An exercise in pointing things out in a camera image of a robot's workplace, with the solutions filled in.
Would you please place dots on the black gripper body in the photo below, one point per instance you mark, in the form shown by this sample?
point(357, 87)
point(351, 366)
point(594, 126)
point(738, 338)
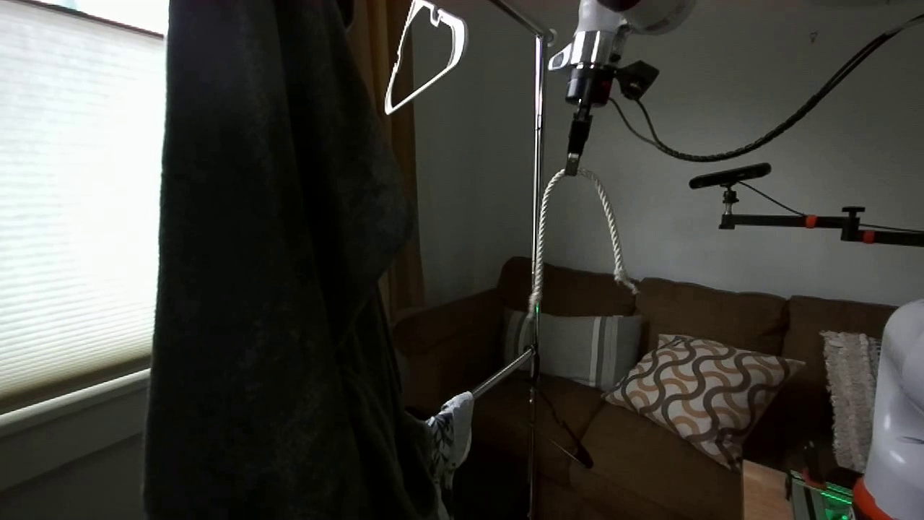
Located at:
point(590, 87)

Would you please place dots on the chrome metal clothes stand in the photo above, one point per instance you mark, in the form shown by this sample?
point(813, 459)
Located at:
point(536, 117)

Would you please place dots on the white plastic hanger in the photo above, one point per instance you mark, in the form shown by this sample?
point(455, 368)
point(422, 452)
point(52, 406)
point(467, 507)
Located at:
point(461, 38)

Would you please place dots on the brown curtain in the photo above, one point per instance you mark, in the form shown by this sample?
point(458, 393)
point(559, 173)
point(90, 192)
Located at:
point(405, 240)

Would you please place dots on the grey striped pillow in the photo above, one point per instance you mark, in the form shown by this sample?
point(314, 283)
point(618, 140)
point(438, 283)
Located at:
point(579, 350)

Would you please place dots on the brown wave-patterned pillow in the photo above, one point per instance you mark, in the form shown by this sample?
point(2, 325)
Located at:
point(711, 393)

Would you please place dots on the white floral cloth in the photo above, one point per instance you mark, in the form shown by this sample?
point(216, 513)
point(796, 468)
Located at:
point(452, 429)

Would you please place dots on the black hanging garment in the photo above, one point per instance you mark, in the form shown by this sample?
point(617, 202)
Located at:
point(269, 240)

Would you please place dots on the brown sofa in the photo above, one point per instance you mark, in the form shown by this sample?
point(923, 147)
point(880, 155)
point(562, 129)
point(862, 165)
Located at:
point(636, 472)

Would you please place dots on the white knit throw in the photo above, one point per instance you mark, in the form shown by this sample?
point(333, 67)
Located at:
point(844, 393)

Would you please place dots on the wooden box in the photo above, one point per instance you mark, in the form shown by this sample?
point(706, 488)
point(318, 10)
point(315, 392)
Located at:
point(767, 493)

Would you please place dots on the wide white window blind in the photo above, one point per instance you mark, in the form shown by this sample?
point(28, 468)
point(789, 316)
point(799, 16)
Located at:
point(77, 192)

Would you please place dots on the white window sill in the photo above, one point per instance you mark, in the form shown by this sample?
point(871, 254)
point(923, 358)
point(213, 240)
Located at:
point(67, 406)

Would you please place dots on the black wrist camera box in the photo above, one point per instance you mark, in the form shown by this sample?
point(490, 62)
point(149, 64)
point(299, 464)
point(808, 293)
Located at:
point(636, 78)

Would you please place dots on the black stereo camera bar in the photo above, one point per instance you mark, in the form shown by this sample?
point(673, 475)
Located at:
point(731, 173)

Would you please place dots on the green metal frame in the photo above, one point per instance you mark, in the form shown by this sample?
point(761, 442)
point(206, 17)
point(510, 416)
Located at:
point(823, 496)

